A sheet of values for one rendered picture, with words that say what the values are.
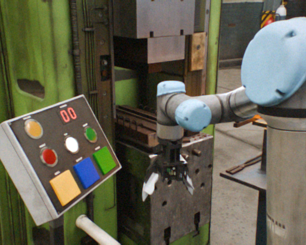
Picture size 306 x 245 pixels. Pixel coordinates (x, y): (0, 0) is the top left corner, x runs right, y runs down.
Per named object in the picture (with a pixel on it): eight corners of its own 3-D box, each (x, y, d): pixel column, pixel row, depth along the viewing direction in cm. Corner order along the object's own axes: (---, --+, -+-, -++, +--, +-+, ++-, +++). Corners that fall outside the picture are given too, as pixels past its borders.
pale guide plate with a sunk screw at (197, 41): (204, 69, 183) (206, 32, 178) (191, 71, 178) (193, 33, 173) (200, 68, 185) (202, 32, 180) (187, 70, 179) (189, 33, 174)
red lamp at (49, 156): (60, 163, 104) (59, 148, 102) (44, 168, 101) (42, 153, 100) (54, 160, 106) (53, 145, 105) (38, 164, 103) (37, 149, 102)
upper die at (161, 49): (184, 58, 156) (185, 34, 153) (147, 64, 144) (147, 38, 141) (124, 49, 186) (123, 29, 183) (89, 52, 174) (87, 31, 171)
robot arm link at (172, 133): (153, 119, 106) (181, 117, 108) (153, 134, 107) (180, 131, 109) (160, 127, 99) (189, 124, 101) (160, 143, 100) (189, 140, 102)
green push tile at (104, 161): (116, 165, 124) (106, 146, 123) (105, 174, 118) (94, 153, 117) (112, 167, 125) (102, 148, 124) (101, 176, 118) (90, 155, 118)
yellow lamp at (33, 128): (45, 136, 103) (44, 121, 102) (28, 140, 100) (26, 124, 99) (40, 133, 105) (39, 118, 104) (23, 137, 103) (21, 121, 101)
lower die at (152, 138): (182, 139, 167) (182, 121, 164) (148, 149, 155) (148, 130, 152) (126, 118, 197) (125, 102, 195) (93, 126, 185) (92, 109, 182)
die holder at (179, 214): (210, 221, 185) (213, 135, 172) (151, 254, 162) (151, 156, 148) (138, 181, 226) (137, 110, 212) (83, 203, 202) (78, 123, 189)
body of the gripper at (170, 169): (161, 185, 103) (161, 144, 99) (153, 172, 111) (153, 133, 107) (187, 182, 104) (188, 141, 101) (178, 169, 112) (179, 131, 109)
